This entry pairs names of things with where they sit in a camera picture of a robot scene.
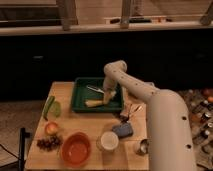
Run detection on yellow banana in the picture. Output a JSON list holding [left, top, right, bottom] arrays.
[[85, 100, 103, 108]]

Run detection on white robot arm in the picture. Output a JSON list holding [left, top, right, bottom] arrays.
[[103, 60, 197, 171]]

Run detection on green plastic tray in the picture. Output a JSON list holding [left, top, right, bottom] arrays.
[[71, 77, 124, 113]]

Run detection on small brown block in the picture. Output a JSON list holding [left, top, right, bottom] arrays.
[[120, 104, 131, 121]]

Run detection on blue sponge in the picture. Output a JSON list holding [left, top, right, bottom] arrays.
[[112, 122, 133, 138]]

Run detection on white cup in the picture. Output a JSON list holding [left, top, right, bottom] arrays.
[[96, 131, 119, 152]]

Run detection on light green vegetable piece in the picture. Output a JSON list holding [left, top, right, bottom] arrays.
[[51, 101, 61, 117]]

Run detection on green pepper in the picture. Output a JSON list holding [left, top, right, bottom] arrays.
[[42, 96, 55, 121]]

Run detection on metal cup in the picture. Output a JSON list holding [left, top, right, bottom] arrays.
[[138, 139, 149, 155]]

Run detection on orange bowl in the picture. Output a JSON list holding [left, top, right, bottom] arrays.
[[60, 132, 91, 168]]

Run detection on wooden table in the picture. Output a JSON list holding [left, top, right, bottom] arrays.
[[25, 82, 149, 171]]

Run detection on red yellow apple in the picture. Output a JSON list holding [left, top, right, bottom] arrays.
[[45, 122, 59, 135]]

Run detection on dark grape bunch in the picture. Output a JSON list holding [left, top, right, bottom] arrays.
[[37, 135, 63, 151]]

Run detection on spice bottles rack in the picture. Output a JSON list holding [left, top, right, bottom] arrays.
[[181, 89, 213, 171]]

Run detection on black stand on floor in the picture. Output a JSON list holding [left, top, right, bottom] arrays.
[[18, 127, 31, 171]]

